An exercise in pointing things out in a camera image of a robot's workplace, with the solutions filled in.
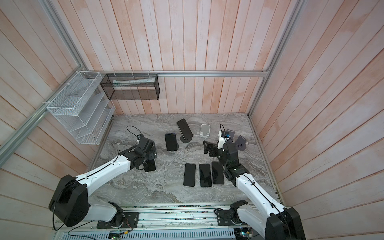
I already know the grey phone stand front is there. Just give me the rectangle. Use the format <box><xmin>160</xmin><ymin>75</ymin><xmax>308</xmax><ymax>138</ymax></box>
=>
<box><xmin>226</xmin><ymin>130</ymin><xmax>235</xmax><ymax>142</ymax></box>

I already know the black phone blue case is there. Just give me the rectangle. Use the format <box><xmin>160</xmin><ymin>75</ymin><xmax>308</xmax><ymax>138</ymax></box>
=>
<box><xmin>165</xmin><ymin>133</ymin><xmax>177</xmax><ymax>152</ymax></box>

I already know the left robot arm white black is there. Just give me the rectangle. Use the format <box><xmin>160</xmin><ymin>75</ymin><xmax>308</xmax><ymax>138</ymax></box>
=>
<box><xmin>49</xmin><ymin>136</ymin><xmax>157</xmax><ymax>228</ymax></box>

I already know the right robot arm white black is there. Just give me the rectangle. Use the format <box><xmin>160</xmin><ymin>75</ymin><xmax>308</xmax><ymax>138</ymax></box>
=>
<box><xmin>203</xmin><ymin>141</ymin><xmax>306</xmax><ymax>240</ymax></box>

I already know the white stand under back phone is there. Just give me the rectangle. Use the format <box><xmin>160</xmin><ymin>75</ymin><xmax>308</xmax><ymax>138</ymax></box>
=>
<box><xmin>200</xmin><ymin>124</ymin><xmax>211</xmax><ymax>138</ymax></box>

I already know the grey stand under tilted phone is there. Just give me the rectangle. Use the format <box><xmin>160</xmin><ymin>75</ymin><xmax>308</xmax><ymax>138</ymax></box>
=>
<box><xmin>180</xmin><ymin>135</ymin><xmax>193</xmax><ymax>144</ymax></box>

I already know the black mesh basket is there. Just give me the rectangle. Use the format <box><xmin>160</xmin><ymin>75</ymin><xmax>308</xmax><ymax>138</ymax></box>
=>
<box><xmin>101</xmin><ymin>73</ymin><xmax>161</xmax><ymax>101</ymax></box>

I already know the white vented electronics box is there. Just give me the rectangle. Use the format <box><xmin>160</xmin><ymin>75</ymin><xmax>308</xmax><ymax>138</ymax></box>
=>
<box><xmin>55</xmin><ymin>228</ymin><xmax>236</xmax><ymax>240</ymax></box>

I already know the green circuit board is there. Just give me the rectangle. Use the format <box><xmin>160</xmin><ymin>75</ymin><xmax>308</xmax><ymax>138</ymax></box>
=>
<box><xmin>235</xmin><ymin>229</ymin><xmax>253</xmax><ymax>240</ymax></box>

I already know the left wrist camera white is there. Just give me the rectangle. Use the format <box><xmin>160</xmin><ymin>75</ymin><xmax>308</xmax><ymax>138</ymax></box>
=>
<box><xmin>137</xmin><ymin>134</ymin><xmax>144</xmax><ymax>142</ymax></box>

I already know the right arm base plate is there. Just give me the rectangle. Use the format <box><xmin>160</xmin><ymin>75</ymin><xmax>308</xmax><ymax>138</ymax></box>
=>
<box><xmin>214</xmin><ymin>208</ymin><xmax>246</xmax><ymax>226</ymax></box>

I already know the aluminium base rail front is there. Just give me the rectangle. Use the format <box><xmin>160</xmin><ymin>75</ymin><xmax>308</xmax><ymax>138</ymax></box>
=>
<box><xmin>50</xmin><ymin>204</ymin><xmax>302</xmax><ymax>233</ymax></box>

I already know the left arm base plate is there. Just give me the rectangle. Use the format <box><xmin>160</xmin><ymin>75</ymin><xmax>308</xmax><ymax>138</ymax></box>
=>
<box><xmin>97</xmin><ymin>212</ymin><xmax>140</xmax><ymax>229</ymax></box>

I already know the white wire mesh shelf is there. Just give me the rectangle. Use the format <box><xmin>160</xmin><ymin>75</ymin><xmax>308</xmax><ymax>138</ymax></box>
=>
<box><xmin>47</xmin><ymin>71</ymin><xmax>116</xmax><ymax>145</ymax></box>

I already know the aluminium frame rail back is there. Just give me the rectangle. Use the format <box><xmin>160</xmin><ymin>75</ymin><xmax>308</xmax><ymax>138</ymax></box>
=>
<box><xmin>98</xmin><ymin>70</ymin><xmax>269</xmax><ymax>78</ymax></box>

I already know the aluminium frame rail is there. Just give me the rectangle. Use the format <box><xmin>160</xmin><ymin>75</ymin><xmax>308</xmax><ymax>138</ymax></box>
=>
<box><xmin>1</xmin><ymin>66</ymin><xmax>84</xmax><ymax>167</ymax></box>
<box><xmin>98</xmin><ymin>70</ymin><xmax>269</xmax><ymax>78</ymax></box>

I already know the aluminium frame rail left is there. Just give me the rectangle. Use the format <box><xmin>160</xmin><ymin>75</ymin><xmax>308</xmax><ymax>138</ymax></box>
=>
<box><xmin>1</xmin><ymin>66</ymin><xmax>84</xmax><ymax>167</ymax></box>

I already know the aluminium frame post right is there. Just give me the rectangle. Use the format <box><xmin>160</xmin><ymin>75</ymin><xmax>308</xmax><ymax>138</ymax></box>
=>
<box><xmin>246</xmin><ymin>1</ymin><xmax>307</xmax><ymax>117</ymax></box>

